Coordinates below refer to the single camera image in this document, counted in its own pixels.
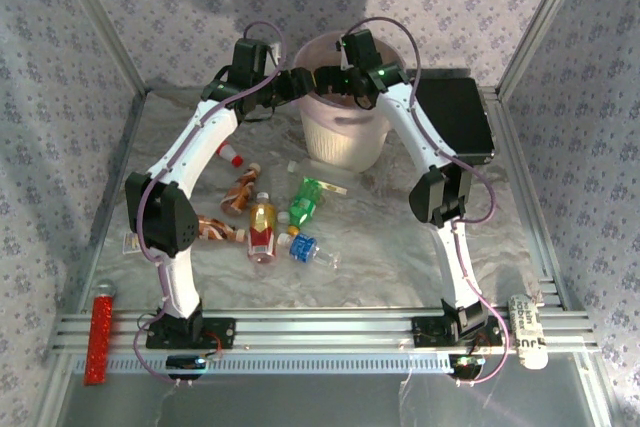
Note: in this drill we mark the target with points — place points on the black case with metal edges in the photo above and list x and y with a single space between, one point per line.
460 117

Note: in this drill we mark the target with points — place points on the clear bottle with blue label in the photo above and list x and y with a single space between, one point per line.
303 247

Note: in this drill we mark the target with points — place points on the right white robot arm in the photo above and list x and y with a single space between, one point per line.
415 132

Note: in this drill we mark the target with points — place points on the lilac plastic bin liner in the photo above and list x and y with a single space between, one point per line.
320 54

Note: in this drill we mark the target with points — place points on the large clear plastic bottle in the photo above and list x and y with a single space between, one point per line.
325 171

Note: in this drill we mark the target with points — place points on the white ribbed waste bin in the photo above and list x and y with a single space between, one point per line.
340 142

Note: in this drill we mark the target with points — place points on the gold and red drink bottle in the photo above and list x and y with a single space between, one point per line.
261 237

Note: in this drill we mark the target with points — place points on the small black controller board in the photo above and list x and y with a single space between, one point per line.
467 363
186 362

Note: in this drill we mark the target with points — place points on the small paper label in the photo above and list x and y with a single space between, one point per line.
132 243

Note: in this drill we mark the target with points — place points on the red glitter tube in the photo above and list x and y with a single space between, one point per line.
99 342

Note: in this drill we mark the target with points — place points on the white bottle with red cap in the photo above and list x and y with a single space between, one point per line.
232 157

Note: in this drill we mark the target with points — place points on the green soda bottle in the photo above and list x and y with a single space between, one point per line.
304 203

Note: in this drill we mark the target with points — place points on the aluminium frame post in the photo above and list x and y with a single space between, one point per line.
104 22
541 22

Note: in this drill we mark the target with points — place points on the clear bottle with white cap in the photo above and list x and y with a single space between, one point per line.
283 217

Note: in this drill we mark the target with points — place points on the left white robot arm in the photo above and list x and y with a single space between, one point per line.
195 147

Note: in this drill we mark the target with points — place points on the white label tag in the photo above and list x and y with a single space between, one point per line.
527 332

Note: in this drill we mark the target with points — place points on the brown coffee drink bottle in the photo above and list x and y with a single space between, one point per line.
242 189
220 231

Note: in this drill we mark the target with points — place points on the horizontal aluminium base rail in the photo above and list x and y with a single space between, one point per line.
325 329

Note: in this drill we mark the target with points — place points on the aluminium side rail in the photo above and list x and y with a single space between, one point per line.
120 172
515 144

